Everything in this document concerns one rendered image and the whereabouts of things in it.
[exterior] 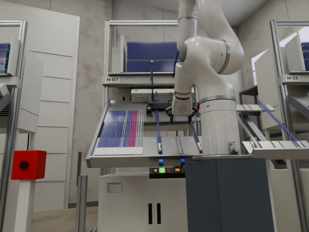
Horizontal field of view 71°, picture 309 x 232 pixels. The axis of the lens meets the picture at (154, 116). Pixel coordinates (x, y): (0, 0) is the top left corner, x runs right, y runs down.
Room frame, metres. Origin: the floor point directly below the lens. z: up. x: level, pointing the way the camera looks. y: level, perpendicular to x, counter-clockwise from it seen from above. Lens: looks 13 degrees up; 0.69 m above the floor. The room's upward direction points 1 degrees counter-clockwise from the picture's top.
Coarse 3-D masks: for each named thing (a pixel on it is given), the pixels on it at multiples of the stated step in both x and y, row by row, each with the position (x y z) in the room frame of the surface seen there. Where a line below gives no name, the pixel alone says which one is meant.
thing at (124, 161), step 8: (96, 160) 1.12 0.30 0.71; (104, 160) 1.12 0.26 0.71; (112, 160) 1.12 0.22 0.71; (120, 160) 1.12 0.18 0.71; (128, 160) 1.12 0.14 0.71; (136, 160) 1.13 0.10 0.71; (144, 160) 1.13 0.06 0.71; (152, 160) 1.13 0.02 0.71; (168, 160) 1.13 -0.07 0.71; (176, 160) 1.13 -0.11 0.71
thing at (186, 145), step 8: (160, 136) 1.27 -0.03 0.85; (176, 136) 1.28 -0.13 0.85; (184, 136) 1.28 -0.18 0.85; (192, 136) 1.28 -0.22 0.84; (200, 136) 1.28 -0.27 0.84; (96, 144) 1.22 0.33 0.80; (144, 144) 1.22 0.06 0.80; (152, 144) 1.22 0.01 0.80; (168, 144) 1.22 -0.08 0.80; (176, 144) 1.22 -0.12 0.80; (184, 144) 1.22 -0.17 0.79; (192, 144) 1.22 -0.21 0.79; (200, 144) 1.22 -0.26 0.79; (144, 152) 1.17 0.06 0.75; (152, 152) 1.17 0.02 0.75; (168, 152) 1.17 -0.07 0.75; (176, 152) 1.17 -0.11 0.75; (184, 152) 1.17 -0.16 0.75; (192, 152) 1.17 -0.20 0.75
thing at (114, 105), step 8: (112, 104) 1.59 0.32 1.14; (120, 104) 1.59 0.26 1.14; (128, 104) 1.59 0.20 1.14; (136, 104) 1.59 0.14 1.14; (144, 104) 1.59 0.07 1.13; (144, 112) 1.50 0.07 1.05; (152, 112) 1.50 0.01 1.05; (160, 112) 1.50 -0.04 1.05; (104, 120) 1.41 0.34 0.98; (144, 120) 1.42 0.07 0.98; (152, 120) 1.42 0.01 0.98; (160, 120) 1.42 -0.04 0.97; (168, 120) 1.42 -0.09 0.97; (176, 120) 1.42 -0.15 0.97; (184, 120) 1.42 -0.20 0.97; (192, 120) 1.42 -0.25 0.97
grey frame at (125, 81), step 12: (108, 24) 1.62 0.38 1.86; (108, 36) 1.62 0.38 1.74; (108, 48) 1.62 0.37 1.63; (108, 60) 1.62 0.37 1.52; (108, 72) 1.63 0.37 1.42; (108, 84) 1.61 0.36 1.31; (120, 84) 1.61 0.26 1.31; (132, 84) 1.62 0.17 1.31; (144, 84) 1.62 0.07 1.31; (156, 84) 1.63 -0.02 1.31; (168, 84) 1.63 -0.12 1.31; (108, 96) 1.65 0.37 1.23; (84, 180) 1.12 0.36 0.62; (84, 192) 1.12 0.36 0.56; (84, 204) 1.13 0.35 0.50; (84, 216) 1.13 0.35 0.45; (84, 228) 1.15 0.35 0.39
